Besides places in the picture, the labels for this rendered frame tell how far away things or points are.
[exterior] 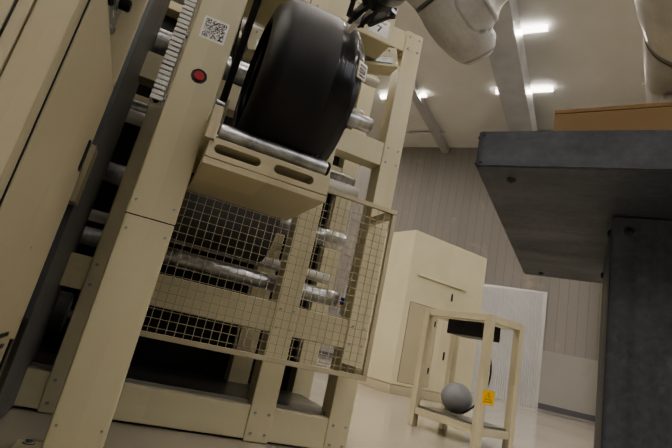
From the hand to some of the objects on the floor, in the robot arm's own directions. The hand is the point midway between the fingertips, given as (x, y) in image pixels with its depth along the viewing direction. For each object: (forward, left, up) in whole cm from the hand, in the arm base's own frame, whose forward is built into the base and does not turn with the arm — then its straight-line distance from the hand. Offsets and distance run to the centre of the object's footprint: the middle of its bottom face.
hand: (353, 23), depth 129 cm
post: (+55, +12, -120) cm, 132 cm away
